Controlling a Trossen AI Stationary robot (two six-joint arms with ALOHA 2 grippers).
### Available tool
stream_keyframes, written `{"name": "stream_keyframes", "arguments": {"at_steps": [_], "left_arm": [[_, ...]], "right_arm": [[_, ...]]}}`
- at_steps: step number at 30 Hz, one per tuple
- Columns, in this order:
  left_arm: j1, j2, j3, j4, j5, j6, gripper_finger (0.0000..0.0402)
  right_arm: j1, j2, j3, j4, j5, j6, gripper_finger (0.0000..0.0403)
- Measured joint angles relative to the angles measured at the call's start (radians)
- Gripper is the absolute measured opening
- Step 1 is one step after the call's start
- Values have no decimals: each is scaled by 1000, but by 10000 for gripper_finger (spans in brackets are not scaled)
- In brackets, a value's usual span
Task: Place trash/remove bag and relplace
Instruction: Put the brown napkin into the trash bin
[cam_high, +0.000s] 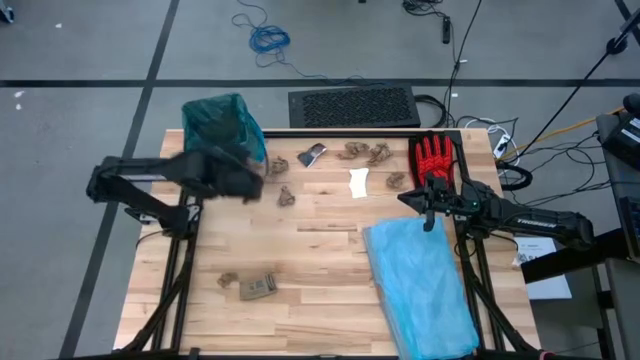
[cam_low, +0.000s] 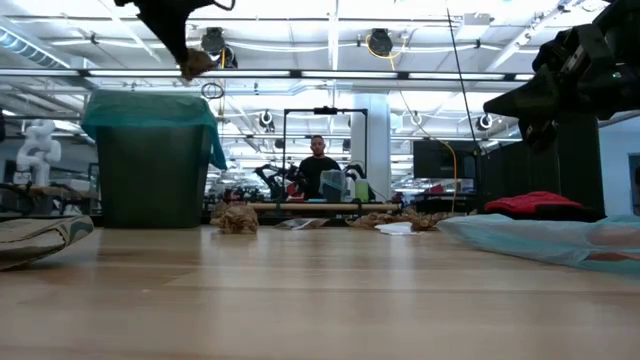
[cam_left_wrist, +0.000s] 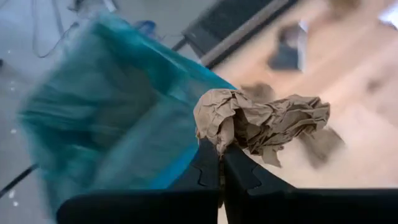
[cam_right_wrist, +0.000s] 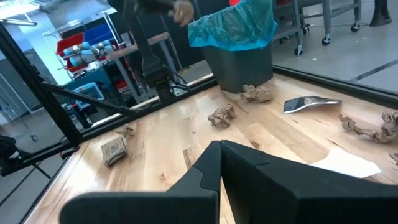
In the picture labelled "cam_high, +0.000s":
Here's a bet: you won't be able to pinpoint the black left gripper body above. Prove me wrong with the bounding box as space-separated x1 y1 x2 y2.
197 149 254 201

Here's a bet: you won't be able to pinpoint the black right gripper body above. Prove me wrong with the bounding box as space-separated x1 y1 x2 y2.
418 174 464 217

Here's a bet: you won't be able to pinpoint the white paper scrap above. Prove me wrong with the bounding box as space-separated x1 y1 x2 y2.
348 167 370 199

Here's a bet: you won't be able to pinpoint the silver foil wrapper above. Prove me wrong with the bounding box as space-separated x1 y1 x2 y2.
297 143 328 168

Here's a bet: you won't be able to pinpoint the teal plastic trash bag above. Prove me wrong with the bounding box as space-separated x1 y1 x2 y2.
181 92 267 166

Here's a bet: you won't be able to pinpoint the light blue trash bag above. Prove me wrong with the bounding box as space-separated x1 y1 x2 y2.
362 215 480 360

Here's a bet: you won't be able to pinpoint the cardboard label piece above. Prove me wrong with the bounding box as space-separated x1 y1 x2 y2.
238 273 279 301

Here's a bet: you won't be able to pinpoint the white power strip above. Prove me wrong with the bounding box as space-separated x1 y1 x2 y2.
492 133 512 160

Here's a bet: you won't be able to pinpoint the white paper sheet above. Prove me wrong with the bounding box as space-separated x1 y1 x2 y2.
512 236 574 301

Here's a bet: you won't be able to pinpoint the black perforated computer case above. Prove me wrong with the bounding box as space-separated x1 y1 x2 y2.
287 83 422 129

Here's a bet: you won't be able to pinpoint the black beam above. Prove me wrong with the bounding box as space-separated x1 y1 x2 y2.
520 228 634 285

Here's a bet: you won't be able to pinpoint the black desk device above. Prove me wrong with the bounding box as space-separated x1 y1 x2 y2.
597 92 640 171

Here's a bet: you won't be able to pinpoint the grey desk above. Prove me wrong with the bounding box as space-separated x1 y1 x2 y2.
592 112 640 360

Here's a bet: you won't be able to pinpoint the black stand pole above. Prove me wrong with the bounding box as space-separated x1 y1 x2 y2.
519 7 640 151

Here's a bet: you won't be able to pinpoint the black looped cables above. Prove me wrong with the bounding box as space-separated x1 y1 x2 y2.
414 93 449 129

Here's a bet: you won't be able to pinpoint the blue coiled cable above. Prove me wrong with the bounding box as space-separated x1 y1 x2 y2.
230 0 386 87

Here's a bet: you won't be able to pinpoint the yellow cable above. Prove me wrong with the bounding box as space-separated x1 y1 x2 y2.
499 106 626 162

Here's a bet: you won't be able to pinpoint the long black cable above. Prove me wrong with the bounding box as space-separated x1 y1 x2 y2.
444 0 485 129

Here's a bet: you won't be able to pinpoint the black cable bundle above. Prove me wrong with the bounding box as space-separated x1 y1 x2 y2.
402 0 446 16

